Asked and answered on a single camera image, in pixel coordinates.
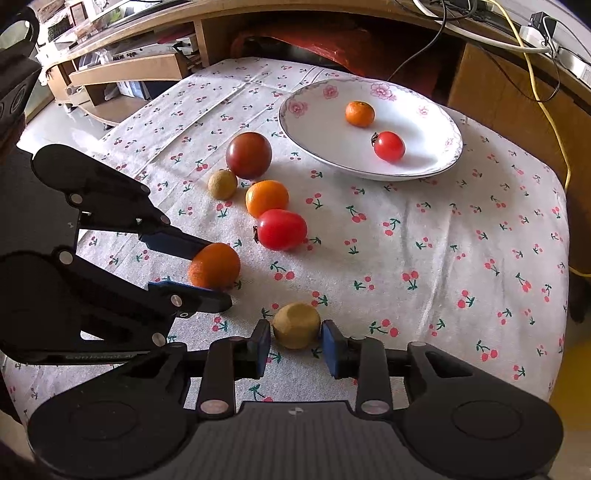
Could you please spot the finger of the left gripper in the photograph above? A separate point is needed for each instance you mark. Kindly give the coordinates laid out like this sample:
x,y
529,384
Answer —
x,y
108,200
118,313

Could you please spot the cherry print tablecloth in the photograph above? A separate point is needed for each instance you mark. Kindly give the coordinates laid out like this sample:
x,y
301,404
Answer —
x,y
472,261

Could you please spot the wooden curved desk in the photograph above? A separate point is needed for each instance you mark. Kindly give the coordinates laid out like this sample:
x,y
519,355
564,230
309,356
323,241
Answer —
x,y
533,102

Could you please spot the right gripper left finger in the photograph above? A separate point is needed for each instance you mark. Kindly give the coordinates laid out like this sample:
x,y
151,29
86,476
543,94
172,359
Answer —
x,y
229,360

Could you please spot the small mandarin with leaf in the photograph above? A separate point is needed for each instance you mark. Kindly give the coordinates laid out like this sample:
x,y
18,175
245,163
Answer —
x,y
360,114

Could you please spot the white floral porcelain bowl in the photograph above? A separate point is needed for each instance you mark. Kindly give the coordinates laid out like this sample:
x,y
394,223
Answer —
x,y
313,117

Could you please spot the red plastic bag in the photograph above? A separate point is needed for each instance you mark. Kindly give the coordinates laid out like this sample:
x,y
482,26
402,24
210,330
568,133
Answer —
x,y
353,49

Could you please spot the orange round tomato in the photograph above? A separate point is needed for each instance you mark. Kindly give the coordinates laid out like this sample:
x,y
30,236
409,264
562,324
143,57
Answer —
x,y
266,195

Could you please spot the rough orange mandarin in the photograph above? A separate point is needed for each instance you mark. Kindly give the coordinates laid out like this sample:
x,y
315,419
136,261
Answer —
x,y
216,267

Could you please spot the oval red cherry tomato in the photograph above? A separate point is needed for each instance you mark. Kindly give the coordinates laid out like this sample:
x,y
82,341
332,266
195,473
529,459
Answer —
x,y
280,230

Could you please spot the tan longan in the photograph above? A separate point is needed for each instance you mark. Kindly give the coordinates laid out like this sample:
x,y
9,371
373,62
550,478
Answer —
x,y
296,325
222,185

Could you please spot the white power strip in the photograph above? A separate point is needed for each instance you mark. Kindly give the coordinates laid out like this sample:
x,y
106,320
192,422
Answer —
x,y
540,36

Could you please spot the dark red large tomato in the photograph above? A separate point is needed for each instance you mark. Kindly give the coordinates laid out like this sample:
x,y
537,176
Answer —
x,y
249,155

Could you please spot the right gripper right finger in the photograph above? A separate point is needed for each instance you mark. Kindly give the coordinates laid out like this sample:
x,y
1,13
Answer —
x,y
364,360

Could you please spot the small round red tomato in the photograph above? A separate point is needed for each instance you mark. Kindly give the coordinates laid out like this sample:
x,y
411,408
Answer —
x,y
388,146

